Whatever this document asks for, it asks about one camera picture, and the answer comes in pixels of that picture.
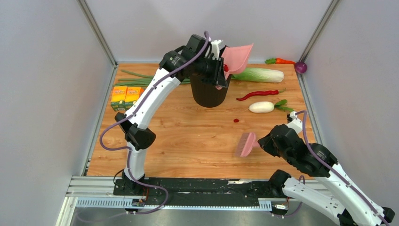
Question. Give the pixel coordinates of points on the white toy radish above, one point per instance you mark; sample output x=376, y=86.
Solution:
x=267, y=107

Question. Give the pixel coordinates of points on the toy napa cabbage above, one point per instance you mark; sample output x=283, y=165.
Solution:
x=256, y=74

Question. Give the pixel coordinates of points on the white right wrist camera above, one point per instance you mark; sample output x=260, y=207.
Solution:
x=293, y=122

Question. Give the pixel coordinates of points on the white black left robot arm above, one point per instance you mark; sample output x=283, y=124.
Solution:
x=134, y=123

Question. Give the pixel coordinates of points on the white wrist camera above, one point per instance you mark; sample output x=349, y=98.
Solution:
x=215, y=48
x=293, y=122

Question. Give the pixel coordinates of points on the green toy scallions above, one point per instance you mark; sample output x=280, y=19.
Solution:
x=138, y=81

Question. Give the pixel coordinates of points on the toy carrot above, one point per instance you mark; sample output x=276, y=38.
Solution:
x=279, y=61

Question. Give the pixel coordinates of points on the red toy chili pepper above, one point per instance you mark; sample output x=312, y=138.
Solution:
x=260, y=93

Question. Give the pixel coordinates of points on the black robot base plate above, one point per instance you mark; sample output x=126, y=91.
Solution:
x=199, y=191

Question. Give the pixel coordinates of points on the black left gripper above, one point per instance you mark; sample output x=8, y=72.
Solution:
x=218, y=75

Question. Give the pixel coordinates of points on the pink hand brush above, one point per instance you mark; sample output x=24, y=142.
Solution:
x=246, y=144

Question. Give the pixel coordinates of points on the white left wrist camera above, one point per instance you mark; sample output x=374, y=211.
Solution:
x=215, y=48

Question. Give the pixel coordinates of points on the pink plastic dustpan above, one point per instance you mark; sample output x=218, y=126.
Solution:
x=236, y=58

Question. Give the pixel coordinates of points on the orange juice box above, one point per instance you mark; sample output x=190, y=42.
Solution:
x=118, y=98
x=132, y=96

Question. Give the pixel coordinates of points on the purple toy onion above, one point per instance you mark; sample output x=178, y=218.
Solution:
x=300, y=67

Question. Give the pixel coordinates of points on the black trash bin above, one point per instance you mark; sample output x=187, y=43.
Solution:
x=207, y=95

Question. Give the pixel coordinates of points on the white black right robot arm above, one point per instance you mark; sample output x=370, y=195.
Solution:
x=347, y=205

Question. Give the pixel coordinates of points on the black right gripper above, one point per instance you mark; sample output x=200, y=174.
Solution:
x=265, y=143

